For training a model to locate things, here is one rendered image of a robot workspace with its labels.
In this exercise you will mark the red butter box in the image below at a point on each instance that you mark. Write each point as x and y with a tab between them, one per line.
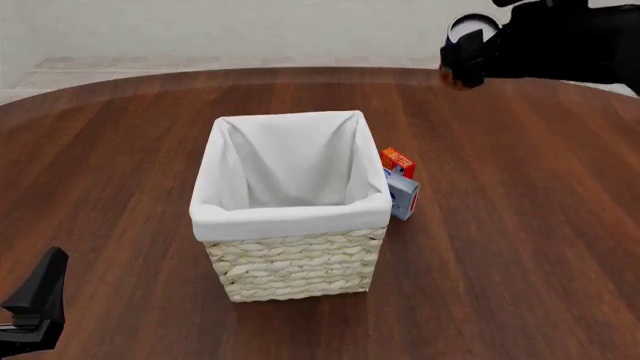
398	160

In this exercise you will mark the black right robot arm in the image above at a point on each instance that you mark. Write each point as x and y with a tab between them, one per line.
565	41

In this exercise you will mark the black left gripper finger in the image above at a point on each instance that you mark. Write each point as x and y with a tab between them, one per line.
42	288

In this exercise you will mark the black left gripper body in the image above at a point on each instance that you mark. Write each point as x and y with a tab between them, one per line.
35	335

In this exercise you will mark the blue and white box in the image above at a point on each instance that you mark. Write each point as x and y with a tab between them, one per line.
403	197

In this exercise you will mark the wicker basket with white lining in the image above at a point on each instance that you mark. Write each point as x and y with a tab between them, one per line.
295	258

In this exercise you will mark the dark tin with white lid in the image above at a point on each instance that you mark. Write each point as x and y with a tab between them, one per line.
462	56

